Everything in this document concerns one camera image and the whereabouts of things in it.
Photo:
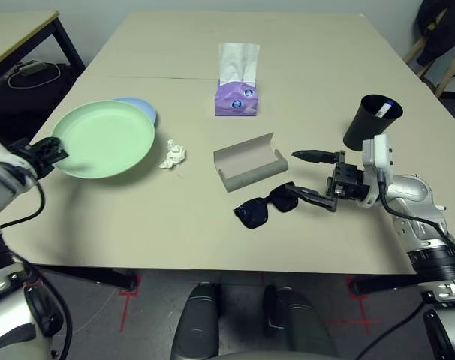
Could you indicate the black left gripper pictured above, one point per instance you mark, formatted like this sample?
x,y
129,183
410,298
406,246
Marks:
x,y
28,155

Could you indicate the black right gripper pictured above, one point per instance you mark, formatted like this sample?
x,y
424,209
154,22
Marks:
x,y
349,182

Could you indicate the light green plate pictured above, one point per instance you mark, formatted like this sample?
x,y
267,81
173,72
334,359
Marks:
x,y
103,138

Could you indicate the grey glasses case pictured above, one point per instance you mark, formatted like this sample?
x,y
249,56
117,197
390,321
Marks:
x,y
250,168

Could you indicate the black sunglasses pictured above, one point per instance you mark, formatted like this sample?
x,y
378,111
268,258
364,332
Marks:
x,y
255,215

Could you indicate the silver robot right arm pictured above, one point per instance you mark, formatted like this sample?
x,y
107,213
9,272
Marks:
x,y
411,191

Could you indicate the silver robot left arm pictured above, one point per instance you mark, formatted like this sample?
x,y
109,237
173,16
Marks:
x,y
6,187

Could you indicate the black plastic cup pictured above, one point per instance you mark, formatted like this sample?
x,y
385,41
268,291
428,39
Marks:
x,y
362,129

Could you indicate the grey power strip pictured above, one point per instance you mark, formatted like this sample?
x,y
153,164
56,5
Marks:
x,y
32,68

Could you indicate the light blue plate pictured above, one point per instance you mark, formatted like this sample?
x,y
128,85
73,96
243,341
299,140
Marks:
x,y
145,108

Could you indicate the purple tissue pack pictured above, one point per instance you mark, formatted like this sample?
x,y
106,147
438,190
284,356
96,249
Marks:
x,y
235,103

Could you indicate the white upright tissue sheet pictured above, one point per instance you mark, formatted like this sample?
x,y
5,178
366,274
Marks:
x,y
238,62

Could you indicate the grey robot right leg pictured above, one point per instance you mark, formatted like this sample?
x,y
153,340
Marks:
x,y
299,322

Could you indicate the grey robot leg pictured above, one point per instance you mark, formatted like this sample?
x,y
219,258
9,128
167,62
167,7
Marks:
x,y
195,322
299,322

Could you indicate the wooden stool green seat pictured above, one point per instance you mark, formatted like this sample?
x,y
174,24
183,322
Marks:
x,y
451,71

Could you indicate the grey robot left leg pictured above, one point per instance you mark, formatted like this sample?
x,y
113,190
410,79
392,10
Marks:
x,y
195,322

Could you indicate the dark jacket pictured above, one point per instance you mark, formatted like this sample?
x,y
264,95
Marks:
x,y
441,33

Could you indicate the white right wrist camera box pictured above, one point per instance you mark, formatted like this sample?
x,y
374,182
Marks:
x,y
379,157

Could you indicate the beige side table black frame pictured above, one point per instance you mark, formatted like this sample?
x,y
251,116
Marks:
x,y
13,33

